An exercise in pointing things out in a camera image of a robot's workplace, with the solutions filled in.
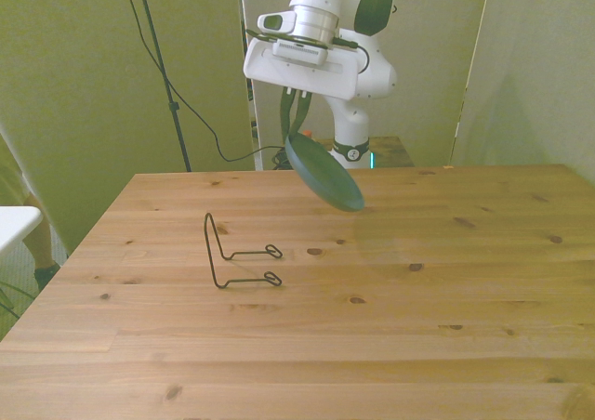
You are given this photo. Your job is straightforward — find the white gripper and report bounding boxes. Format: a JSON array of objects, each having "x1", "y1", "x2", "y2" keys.
[{"x1": 242, "y1": 38, "x2": 361, "y2": 143}]

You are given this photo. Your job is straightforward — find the teal round plate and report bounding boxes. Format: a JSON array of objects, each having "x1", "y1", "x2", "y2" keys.
[{"x1": 284, "y1": 133, "x2": 366, "y2": 213}]

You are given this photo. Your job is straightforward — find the black tripod stand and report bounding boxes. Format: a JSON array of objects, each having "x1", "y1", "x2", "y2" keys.
[{"x1": 131, "y1": 0, "x2": 193, "y2": 173}]

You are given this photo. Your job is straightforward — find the pale room divider panel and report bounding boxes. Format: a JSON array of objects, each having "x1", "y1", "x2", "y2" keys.
[
  {"x1": 0, "y1": 0, "x2": 257, "y2": 256},
  {"x1": 449, "y1": 0, "x2": 595, "y2": 180},
  {"x1": 235, "y1": 0, "x2": 493, "y2": 171}
]

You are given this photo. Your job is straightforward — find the person's bare leg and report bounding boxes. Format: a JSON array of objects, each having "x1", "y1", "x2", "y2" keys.
[{"x1": 21, "y1": 190, "x2": 56, "y2": 270}]

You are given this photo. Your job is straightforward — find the dark shoe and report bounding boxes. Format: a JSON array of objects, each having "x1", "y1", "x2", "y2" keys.
[{"x1": 33, "y1": 262, "x2": 62, "y2": 292}]

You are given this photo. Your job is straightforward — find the white furniture edge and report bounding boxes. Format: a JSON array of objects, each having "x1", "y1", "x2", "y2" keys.
[{"x1": 0, "y1": 205, "x2": 45, "y2": 256}]

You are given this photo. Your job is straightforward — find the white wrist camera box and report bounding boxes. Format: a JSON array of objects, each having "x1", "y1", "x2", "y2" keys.
[{"x1": 271, "y1": 38, "x2": 327, "y2": 66}]

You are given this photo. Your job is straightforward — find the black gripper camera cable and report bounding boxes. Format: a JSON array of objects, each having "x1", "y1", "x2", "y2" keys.
[{"x1": 245, "y1": 28, "x2": 371, "y2": 75}]

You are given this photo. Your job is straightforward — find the black cable along tripod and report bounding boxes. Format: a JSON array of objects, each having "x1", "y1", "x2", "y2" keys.
[{"x1": 117, "y1": 0, "x2": 287, "y2": 164}]

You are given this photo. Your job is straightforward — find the black wire plate stand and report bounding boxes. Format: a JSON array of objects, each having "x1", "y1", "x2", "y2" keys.
[{"x1": 203, "y1": 212, "x2": 284, "y2": 290}]

